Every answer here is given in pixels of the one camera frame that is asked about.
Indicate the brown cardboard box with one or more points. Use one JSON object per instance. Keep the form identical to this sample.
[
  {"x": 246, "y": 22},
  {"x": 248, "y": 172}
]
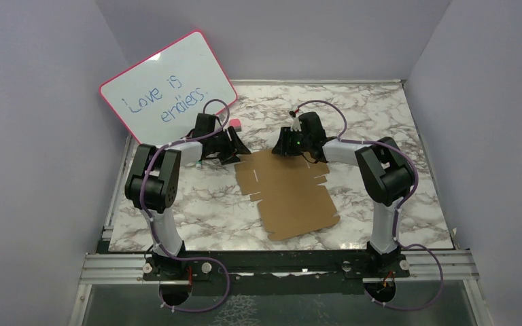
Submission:
[{"x": 290, "y": 194}]

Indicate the pink whiteboard eraser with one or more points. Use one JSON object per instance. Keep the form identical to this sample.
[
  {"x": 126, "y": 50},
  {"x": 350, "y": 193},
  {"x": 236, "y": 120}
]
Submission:
[{"x": 236, "y": 124}]

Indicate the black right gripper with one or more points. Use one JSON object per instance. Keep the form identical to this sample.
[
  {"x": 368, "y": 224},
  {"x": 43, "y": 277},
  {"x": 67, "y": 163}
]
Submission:
[{"x": 283, "y": 147}]

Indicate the black metal base rail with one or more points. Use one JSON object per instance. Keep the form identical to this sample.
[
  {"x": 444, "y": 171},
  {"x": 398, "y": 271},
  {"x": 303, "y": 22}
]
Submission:
[{"x": 289, "y": 272}]

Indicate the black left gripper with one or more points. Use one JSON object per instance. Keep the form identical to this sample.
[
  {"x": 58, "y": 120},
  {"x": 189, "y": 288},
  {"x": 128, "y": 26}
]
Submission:
[{"x": 234, "y": 147}]

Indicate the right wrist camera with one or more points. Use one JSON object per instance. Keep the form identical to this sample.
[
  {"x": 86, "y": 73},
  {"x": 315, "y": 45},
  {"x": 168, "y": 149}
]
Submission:
[{"x": 295, "y": 126}]

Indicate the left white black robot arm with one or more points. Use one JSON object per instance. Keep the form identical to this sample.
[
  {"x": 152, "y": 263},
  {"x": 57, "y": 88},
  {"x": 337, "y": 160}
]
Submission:
[{"x": 152, "y": 183}]

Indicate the pink framed whiteboard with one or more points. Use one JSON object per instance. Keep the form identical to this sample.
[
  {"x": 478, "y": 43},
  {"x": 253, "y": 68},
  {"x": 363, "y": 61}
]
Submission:
[{"x": 159, "y": 98}]

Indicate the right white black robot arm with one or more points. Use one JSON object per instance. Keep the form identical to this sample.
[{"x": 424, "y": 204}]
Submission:
[{"x": 387, "y": 175}]

